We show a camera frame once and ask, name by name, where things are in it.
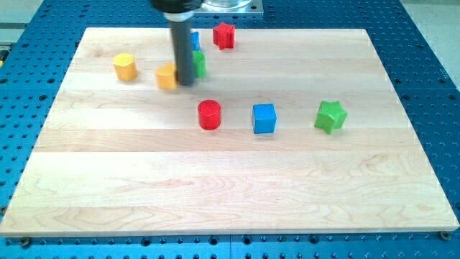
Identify black robot end effector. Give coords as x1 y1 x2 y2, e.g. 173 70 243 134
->
150 0 203 21

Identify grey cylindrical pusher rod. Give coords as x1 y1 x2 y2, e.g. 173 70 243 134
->
170 19 196 86

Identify green cylinder block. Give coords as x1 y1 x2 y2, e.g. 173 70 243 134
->
193 51 206 78

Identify red star block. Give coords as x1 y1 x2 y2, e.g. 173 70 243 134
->
213 22 236 50

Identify green star block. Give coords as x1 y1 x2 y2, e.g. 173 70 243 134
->
314 101 348 135

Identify small blue block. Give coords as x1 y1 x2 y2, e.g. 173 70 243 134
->
190 32 201 51

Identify yellow heart block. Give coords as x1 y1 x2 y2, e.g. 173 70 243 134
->
155 63 178 90

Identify yellow hexagon block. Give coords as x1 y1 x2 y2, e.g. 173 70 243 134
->
113 53 138 81

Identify red cylinder block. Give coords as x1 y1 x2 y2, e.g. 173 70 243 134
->
197 99 221 130

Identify blue cube block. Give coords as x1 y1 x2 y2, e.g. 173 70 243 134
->
252 104 277 134

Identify blue perforated table plate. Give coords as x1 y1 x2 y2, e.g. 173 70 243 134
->
1 1 459 258

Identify wooden board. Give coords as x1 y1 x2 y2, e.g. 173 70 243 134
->
1 27 459 237

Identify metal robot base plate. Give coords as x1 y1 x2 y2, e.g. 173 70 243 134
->
195 0 264 17

